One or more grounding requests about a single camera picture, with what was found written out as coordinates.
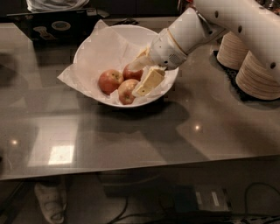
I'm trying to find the black laptop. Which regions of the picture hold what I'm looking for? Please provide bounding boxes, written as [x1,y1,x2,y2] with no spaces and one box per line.
[7,8,102,43]

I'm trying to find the white ceramic bowl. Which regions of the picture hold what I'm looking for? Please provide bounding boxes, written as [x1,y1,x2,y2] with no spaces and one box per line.
[73,25,179,108]

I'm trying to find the black cable on floor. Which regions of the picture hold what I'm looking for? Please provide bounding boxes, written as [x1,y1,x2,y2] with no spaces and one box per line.
[104,181,280,224]

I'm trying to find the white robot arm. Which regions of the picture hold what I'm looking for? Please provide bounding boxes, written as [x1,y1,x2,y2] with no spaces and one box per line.
[129,0,280,81]

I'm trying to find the white paper liner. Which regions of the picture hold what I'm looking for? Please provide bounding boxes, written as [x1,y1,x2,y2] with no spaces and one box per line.
[57,19,175,106]

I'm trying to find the black rubber mat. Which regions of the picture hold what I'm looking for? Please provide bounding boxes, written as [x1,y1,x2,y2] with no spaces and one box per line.
[213,51,270,102]

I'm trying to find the red apple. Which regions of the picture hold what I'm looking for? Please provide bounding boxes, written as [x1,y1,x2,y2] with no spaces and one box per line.
[98,69,124,95]
[118,79,138,105]
[122,66,144,81]

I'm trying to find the dark box under table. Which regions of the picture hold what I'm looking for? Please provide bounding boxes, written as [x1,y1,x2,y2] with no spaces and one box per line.
[172,185,232,214]

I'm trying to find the rear stack paper bowls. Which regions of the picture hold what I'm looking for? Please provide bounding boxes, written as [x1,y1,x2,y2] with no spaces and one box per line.
[217,32,249,70]

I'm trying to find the white shoe under table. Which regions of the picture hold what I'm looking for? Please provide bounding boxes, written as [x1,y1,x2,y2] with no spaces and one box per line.
[34,183,67,224]

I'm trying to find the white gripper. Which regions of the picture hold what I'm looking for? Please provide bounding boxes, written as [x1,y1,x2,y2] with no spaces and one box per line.
[128,28,187,97]

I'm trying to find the front stack paper bowls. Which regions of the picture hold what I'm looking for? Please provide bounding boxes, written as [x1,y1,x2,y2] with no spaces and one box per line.
[235,51,280,101]

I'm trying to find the stack paper bowls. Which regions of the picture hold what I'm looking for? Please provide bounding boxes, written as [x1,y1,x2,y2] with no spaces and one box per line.
[217,32,249,70]
[235,51,280,101]

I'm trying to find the person in grey shirt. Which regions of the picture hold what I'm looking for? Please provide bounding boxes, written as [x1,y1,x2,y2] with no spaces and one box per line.
[26,0,89,12]

